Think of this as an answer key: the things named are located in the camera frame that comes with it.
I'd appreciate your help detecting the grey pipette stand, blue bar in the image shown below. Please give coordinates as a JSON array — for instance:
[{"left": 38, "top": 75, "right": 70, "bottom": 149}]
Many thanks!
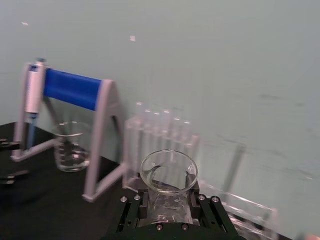
[{"left": 10, "top": 63, "right": 126, "bottom": 202}]

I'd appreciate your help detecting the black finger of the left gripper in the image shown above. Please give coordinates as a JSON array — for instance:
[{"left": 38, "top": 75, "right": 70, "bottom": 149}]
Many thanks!
[
  {"left": 0, "top": 138, "right": 21, "bottom": 151},
  {"left": 0, "top": 170, "right": 29, "bottom": 186}
]

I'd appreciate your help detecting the empty clear acrylic rack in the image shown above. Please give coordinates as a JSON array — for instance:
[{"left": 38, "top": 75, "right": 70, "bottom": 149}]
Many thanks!
[{"left": 199, "top": 142, "right": 280, "bottom": 240}]

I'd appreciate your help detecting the white and blue pipette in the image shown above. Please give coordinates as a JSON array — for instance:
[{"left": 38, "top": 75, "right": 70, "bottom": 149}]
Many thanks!
[{"left": 24, "top": 57, "right": 47, "bottom": 149}]

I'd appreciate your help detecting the black table cloth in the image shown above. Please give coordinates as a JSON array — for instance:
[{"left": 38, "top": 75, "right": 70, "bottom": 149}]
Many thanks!
[{"left": 0, "top": 121, "right": 301, "bottom": 240}]

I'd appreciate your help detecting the clear glass beaker with markings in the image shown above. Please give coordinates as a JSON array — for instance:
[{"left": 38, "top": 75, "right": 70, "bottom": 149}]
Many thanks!
[{"left": 53, "top": 121, "right": 92, "bottom": 173}]

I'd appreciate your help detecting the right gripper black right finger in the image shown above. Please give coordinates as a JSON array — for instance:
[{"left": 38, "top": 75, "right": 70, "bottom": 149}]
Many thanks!
[{"left": 184, "top": 172, "right": 237, "bottom": 234}]

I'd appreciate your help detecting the small clear glass beaker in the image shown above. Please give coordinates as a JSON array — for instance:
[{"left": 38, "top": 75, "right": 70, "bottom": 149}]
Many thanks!
[{"left": 139, "top": 149, "right": 200, "bottom": 224}]

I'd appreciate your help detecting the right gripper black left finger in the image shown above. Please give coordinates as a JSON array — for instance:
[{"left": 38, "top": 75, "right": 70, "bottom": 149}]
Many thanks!
[{"left": 115, "top": 189, "right": 151, "bottom": 232}]

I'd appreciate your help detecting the clear glass test tube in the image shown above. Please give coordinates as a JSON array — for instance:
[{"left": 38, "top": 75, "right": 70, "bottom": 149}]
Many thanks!
[
  {"left": 134, "top": 101, "right": 144, "bottom": 123},
  {"left": 143, "top": 108, "right": 152, "bottom": 161},
  {"left": 182, "top": 120, "right": 191, "bottom": 157},
  {"left": 172, "top": 117, "right": 182, "bottom": 153},
  {"left": 152, "top": 112, "right": 161, "bottom": 153},
  {"left": 161, "top": 109, "right": 171, "bottom": 152}
]

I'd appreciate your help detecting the clear acrylic test tube rack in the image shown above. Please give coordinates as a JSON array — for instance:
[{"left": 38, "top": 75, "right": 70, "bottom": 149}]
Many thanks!
[{"left": 122, "top": 116, "right": 201, "bottom": 191}]

